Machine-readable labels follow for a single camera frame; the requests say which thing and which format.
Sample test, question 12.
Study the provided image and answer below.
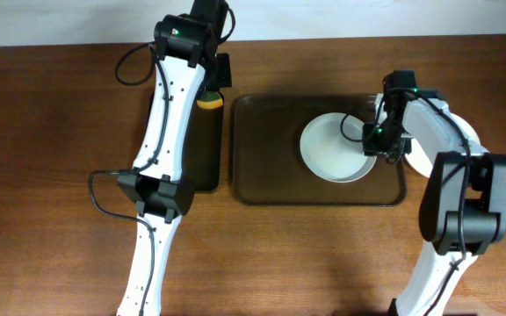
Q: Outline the green yellow sponge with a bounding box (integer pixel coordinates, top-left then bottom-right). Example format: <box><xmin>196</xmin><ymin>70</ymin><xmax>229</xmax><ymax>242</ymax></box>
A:
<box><xmin>196</xmin><ymin>91</ymin><xmax>224</xmax><ymax>111</ymax></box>

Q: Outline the white plate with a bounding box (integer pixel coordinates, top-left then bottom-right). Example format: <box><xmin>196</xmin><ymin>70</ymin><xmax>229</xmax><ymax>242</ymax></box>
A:
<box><xmin>300</xmin><ymin>112</ymin><xmax>376</xmax><ymax>183</ymax></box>
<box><xmin>374</xmin><ymin>92</ymin><xmax>482</xmax><ymax>179</ymax></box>

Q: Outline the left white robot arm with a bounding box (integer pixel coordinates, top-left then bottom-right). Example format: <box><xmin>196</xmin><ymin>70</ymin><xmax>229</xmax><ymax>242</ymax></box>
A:
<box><xmin>115</xmin><ymin>13</ymin><xmax>233</xmax><ymax>315</ymax></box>

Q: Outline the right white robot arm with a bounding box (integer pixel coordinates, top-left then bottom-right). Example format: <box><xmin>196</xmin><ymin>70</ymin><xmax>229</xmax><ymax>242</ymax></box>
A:
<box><xmin>363</xmin><ymin>88</ymin><xmax>506</xmax><ymax>315</ymax></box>

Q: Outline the left dark tray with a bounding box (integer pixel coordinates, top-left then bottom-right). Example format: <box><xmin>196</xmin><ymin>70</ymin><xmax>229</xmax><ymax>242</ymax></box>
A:
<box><xmin>148</xmin><ymin>90</ymin><xmax>225</xmax><ymax>193</ymax></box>

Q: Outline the dark tray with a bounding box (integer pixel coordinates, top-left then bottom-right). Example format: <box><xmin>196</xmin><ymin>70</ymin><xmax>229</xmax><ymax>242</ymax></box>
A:
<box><xmin>232</xmin><ymin>95</ymin><xmax>407</xmax><ymax>206</ymax></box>
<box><xmin>148</xmin><ymin>90</ymin><xmax>225</xmax><ymax>193</ymax></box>

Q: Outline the right dark tray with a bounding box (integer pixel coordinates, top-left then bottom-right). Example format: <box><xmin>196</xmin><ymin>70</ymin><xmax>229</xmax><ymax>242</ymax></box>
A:
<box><xmin>232</xmin><ymin>95</ymin><xmax>407</xmax><ymax>206</ymax></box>

